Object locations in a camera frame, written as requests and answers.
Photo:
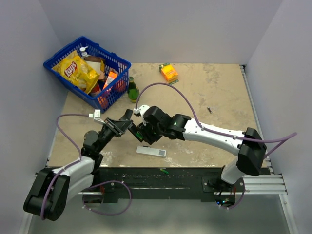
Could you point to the orange sponge pack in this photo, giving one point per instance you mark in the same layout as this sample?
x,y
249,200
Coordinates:
x,y
169,73

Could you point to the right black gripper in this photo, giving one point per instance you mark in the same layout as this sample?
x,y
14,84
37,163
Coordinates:
x,y
148,137

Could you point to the brown white snack package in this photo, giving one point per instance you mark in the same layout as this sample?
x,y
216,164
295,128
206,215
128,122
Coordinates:
x,y
98,64

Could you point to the orange white carton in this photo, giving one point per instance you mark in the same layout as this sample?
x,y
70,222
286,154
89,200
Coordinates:
x,y
110,78

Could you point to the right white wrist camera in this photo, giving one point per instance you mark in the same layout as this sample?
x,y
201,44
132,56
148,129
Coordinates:
x,y
140,111

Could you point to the white remote control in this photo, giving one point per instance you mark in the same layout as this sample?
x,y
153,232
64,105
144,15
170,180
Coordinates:
x,y
151,151

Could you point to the green glass bottle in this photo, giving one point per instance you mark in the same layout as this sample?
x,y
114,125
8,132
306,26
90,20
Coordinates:
x,y
132,91

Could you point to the black remote control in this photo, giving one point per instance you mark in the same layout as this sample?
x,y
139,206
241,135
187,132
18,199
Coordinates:
x,y
133,130
127,115

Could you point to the aluminium frame rail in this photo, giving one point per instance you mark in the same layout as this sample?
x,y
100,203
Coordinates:
x,y
262,209

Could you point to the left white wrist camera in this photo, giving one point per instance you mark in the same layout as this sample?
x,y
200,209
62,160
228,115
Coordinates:
x,y
96,116

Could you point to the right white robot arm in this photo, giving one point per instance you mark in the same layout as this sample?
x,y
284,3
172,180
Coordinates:
x,y
246,146

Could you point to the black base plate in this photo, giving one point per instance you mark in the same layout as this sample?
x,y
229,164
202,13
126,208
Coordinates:
x,y
115,183

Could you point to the blue plastic basket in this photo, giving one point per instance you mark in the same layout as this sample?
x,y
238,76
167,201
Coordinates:
x,y
109,95

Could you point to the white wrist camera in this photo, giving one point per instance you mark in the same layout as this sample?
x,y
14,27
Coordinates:
x,y
140,111
96,116

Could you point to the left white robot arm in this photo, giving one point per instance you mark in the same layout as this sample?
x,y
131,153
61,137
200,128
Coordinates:
x,y
53,188

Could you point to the white pump bottle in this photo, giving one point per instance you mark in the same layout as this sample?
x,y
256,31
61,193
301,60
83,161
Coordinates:
x,y
83,51

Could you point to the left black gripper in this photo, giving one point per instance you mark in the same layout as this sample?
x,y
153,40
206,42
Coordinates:
x,y
117,127

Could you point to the yellow Lays chips bag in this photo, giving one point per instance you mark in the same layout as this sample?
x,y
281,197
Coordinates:
x,y
75,70

